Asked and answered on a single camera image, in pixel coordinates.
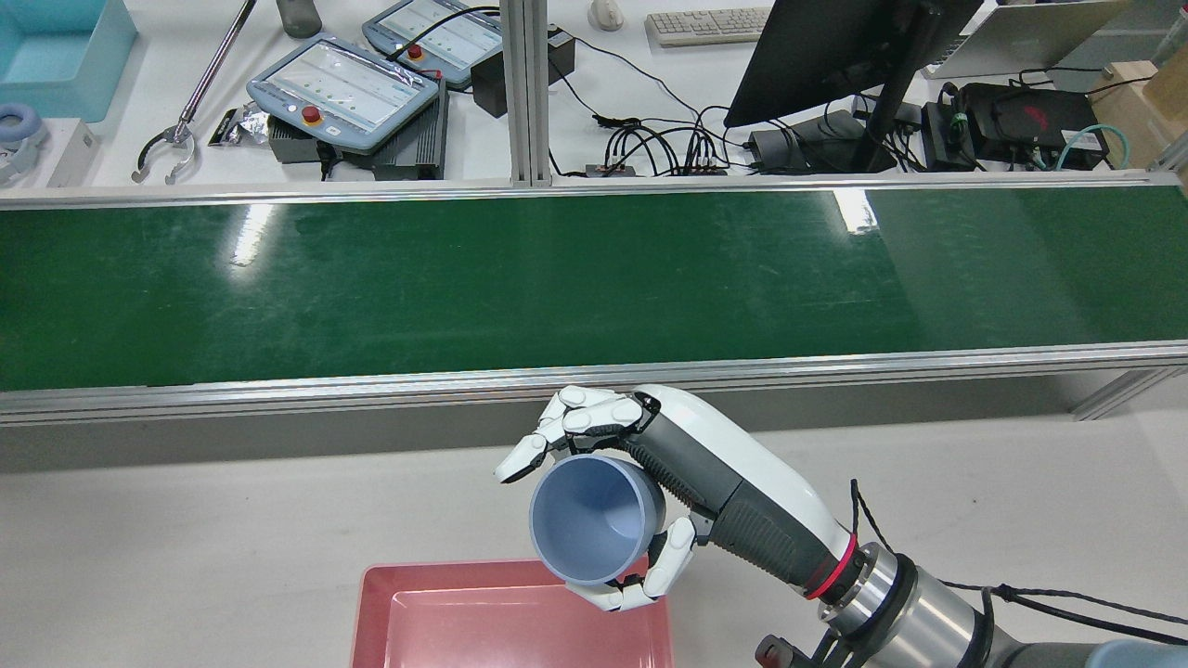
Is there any right robot dexterous hand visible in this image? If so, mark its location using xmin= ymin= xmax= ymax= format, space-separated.
xmin=494 ymin=384 xmax=859 ymax=614

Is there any blue plastic cup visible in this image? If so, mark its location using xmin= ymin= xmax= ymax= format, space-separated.
xmin=528 ymin=453 xmax=668 ymax=587

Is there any pink plastic box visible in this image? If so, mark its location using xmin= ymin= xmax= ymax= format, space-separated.
xmin=351 ymin=559 xmax=676 ymax=668

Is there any small black box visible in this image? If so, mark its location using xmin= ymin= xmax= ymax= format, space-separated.
xmin=471 ymin=28 xmax=576 ymax=119

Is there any black finned controller box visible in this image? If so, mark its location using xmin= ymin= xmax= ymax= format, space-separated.
xmin=267 ymin=82 xmax=452 ymax=182

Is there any black mini computer box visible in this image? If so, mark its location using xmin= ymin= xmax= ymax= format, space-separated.
xmin=959 ymin=83 xmax=1111 ymax=170

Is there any wooden box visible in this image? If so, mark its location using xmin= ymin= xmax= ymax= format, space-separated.
xmin=1089 ymin=42 xmax=1188 ymax=170

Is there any white box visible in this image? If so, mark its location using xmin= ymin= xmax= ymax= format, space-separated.
xmin=45 ymin=118 xmax=99 ymax=188

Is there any light blue plastic box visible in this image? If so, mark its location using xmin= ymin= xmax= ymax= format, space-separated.
xmin=0 ymin=0 xmax=139 ymax=123

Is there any green conveyor belt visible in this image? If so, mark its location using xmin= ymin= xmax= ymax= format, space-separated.
xmin=0 ymin=190 xmax=1188 ymax=391

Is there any aluminium conveyor leg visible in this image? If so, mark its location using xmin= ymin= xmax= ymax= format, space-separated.
xmin=1070 ymin=367 xmax=1182 ymax=422

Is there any black computer monitor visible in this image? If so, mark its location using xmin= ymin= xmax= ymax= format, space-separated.
xmin=723 ymin=0 xmax=985 ymax=174

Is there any white keyboard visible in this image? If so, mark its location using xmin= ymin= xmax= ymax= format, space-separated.
xmin=645 ymin=6 xmax=774 ymax=48

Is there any small grey teach pendant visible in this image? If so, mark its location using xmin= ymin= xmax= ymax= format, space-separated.
xmin=362 ymin=0 xmax=507 ymax=91

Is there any silver laptop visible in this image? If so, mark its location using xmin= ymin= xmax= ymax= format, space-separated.
xmin=922 ymin=0 xmax=1135 ymax=81

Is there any large grey teach pendant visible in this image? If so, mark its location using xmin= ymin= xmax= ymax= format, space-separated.
xmin=246 ymin=35 xmax=443 ymax=155

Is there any silver foil packet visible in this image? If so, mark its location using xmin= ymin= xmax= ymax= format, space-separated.
xmin=208 ymin=103 xmax=272 ymax=148

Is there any grey cylinder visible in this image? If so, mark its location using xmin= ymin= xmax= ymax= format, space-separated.
xmin=276 ymin=0 xmax=324 ymax=39

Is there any metal grabber tool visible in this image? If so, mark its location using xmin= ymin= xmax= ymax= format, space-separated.
xmin=132 ymin=0 xmax=259 ymax=186

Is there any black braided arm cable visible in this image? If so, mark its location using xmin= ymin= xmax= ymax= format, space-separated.
xmin=849 ymin=479 xmax=1188 ymax=647

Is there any black cable bundle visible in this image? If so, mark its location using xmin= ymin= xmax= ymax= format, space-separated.
xmin=592 ymin=104 xmax=757 ymax=177

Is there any black adapter with green strap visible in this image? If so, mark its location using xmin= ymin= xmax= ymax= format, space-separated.
xmin=922 ymin=82 xmax=977 ymax=173

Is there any aluminium profile post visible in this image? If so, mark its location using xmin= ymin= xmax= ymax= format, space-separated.
xmin=499 ymin=0 xmax=551 ymax=187

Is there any teal cable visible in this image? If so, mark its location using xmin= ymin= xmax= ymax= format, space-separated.
xmin=1056 ymin=122 xmax=1132 ymax=172

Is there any black pendant cable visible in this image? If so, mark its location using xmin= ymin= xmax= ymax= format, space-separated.
xmin=388 ymin=5 xmax=503 ymax=66

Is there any pale blue ring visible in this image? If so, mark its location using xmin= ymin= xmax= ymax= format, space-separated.
xmin=0 ymin=103 xmax=49 ymax=186

